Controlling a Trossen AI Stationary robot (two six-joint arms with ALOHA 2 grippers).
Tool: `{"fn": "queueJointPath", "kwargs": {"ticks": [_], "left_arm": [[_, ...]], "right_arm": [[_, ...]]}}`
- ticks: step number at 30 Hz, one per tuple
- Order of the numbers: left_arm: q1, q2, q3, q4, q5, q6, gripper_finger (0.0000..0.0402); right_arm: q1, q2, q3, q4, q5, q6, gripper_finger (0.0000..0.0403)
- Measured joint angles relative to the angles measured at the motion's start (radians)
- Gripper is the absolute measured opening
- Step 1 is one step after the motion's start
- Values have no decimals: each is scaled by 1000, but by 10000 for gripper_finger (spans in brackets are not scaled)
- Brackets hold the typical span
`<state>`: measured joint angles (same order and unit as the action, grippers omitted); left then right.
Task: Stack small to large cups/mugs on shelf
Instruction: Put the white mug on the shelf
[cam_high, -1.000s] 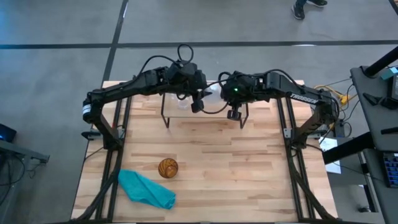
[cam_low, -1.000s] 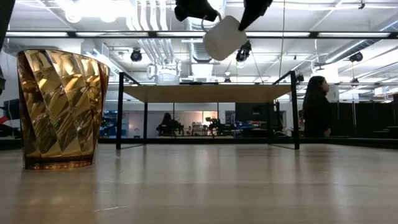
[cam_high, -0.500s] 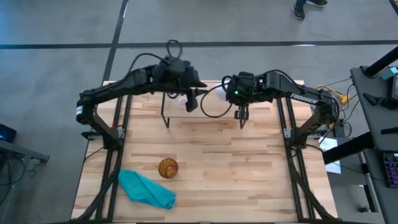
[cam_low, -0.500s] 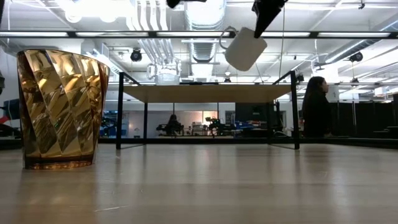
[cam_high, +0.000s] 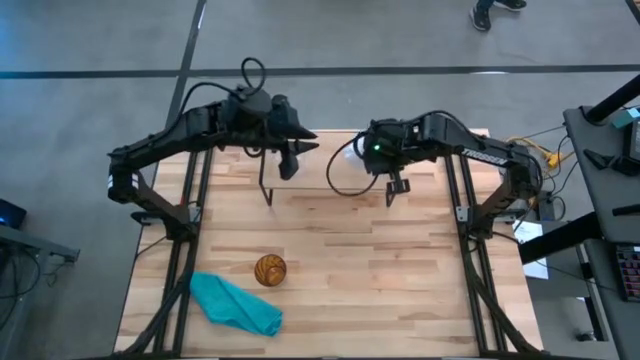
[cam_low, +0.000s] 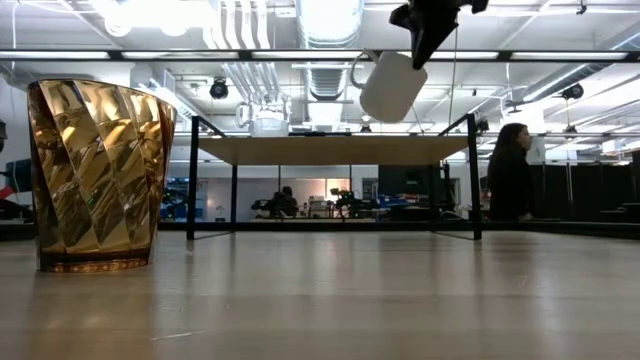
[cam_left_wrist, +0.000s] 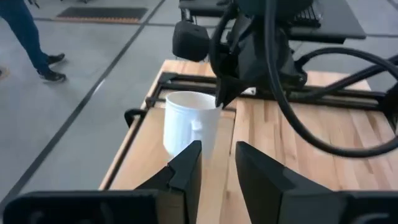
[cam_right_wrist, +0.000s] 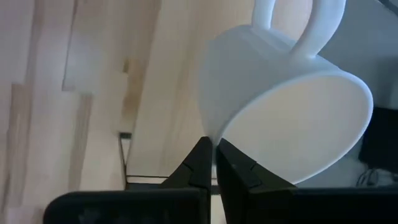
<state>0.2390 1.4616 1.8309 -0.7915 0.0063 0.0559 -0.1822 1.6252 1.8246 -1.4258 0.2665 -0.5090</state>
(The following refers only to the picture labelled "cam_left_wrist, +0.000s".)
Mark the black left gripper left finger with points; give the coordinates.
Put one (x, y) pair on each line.
(183, 186)

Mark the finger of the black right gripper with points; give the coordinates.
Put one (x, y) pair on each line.
(228, 90)

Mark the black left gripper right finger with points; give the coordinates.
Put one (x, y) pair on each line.
(264, 186)

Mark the white ceramic mug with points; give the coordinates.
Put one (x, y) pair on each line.
(183, 124)

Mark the black table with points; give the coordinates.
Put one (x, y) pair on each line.
(339, 21)

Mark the black floor mat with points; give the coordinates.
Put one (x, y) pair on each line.
(102, 14)

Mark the person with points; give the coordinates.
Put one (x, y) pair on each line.
(25, 31)

